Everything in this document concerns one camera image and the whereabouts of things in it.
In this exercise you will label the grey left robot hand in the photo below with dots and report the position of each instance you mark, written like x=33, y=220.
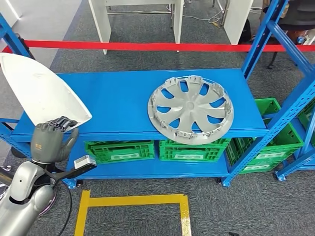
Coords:
x=47, y=143

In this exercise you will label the white car body panel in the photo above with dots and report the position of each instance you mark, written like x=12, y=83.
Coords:
x=41, y=91

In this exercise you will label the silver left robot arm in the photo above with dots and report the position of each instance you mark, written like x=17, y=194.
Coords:
x=22, y=182

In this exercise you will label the green plastic crate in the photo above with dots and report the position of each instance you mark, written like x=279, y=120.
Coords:
x=186, y=153
x=268, y=107
x=255, y=167
x=306, y=119
x=123, y=153

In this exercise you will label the yellow floor tape square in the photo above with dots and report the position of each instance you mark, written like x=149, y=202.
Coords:
x=137, y=199

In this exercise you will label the white desk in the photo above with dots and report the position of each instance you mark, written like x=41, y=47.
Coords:
x=103, y=22

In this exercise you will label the red barrier belt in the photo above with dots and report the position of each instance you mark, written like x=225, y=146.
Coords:
x=147, y=46

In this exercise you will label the silver wheel hubcap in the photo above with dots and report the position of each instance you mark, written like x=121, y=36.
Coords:
x=189, y=107

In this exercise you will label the white desk side panel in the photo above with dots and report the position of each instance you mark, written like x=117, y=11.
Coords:
x=237, y=19

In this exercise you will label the black bag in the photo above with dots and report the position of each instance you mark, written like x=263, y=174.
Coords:
x=245, y=32

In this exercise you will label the seated person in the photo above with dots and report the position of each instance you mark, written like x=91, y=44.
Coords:
x=285, y=11

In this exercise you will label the black office chair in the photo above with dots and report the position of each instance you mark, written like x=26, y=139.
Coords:
x=300, y=14

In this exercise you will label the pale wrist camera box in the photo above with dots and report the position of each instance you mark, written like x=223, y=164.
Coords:
x=83, y=162

